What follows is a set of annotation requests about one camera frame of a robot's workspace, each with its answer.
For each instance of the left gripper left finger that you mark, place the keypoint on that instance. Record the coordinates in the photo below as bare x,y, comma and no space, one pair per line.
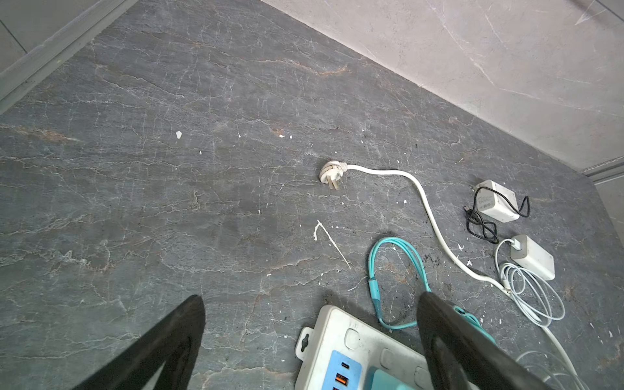
170,347

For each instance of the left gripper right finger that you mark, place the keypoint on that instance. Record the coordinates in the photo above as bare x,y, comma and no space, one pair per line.
458,355

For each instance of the teal charger cube front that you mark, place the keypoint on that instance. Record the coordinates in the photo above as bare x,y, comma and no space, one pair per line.
378,379

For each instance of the white multicolour power strip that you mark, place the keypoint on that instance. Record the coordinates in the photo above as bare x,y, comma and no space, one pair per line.
339,351

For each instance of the white charger with black cable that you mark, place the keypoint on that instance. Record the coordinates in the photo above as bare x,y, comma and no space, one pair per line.
496,202

